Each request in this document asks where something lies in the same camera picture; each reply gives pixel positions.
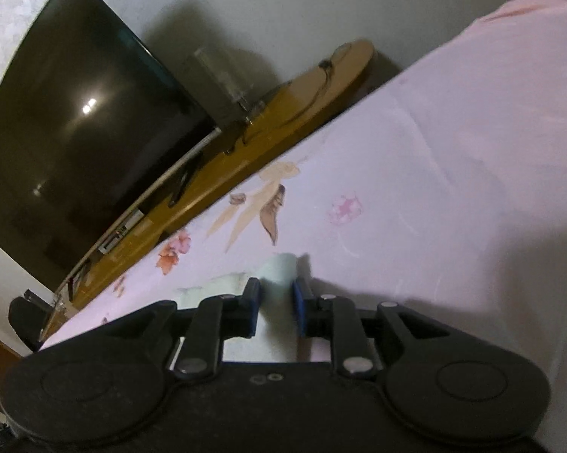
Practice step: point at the black chair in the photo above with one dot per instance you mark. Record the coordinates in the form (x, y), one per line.
(26, 318)

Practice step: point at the black flat television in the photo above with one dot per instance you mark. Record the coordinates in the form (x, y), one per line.
(76, 122)

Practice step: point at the wooden television cabinet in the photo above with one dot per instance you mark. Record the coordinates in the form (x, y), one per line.
(274, 113)

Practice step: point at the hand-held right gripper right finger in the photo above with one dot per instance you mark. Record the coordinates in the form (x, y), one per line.
(300, 309)

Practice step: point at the pink floral bedsheet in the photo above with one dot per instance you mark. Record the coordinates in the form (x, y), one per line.
(430, 174)

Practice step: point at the black remote control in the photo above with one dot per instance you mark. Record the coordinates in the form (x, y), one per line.
(178, 188)

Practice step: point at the white small garment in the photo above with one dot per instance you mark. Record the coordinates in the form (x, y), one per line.
(276, 302)

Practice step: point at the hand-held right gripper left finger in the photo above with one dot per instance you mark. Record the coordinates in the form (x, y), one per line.
(252, 309)

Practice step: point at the white set-top box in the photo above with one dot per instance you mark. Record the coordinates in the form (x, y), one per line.
(120, 231)

